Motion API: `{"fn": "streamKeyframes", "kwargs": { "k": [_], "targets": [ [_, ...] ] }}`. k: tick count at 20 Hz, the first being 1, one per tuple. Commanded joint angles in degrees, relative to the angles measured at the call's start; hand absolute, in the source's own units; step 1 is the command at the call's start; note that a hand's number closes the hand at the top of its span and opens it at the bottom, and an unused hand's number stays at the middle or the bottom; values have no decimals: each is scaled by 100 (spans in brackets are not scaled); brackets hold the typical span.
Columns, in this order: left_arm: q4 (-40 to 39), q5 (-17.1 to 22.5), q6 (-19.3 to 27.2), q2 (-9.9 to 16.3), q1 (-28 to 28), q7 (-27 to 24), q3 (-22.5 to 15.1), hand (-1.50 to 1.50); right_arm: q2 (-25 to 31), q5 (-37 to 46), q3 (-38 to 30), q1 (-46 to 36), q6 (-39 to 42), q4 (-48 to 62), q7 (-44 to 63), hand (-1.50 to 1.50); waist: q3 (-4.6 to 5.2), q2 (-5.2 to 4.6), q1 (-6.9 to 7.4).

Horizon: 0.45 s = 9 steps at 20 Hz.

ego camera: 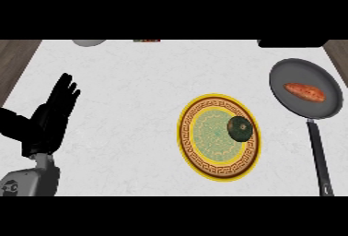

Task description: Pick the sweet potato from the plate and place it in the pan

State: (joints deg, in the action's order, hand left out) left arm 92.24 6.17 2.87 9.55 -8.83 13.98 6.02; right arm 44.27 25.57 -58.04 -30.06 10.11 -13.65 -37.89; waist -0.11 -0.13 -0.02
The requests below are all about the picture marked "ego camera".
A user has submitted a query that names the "dark grey frying pan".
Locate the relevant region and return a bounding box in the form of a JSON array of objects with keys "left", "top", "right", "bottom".
[{"left": 269, "top": 57, "right": 345, "bottom": 197}]

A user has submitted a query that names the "grey round bowl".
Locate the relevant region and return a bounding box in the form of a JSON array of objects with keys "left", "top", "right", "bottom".
[{"left": 71, "top": 39, "right": 110, "bottom": 48}]

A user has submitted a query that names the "orange sweet potato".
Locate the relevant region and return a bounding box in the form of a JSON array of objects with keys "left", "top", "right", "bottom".
[{"left": 284, "top": 82, "right": 328, "bottom": 103}]

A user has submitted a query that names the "dark green round vegetable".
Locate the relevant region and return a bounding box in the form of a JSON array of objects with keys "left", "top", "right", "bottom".
[{"left": 226, "top": 115, "right": 254, "bottom": 143}]

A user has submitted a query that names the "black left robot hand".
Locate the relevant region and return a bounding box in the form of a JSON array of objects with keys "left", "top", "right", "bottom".
[{"left": 0, "top": 72, "right": 83, "bottom": 159}]

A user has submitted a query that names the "yellow brown patterned plate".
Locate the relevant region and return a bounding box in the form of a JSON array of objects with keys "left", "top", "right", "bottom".
[{"left": 176, "top": 93, "right": 263, "bottom": 183}]

